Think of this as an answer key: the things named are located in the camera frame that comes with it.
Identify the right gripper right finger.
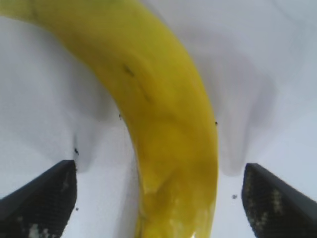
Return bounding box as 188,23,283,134
241,163,317,238

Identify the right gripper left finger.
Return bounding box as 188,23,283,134
0,160,78,238

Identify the yellow banana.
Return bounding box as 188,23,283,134
0,0,219,238

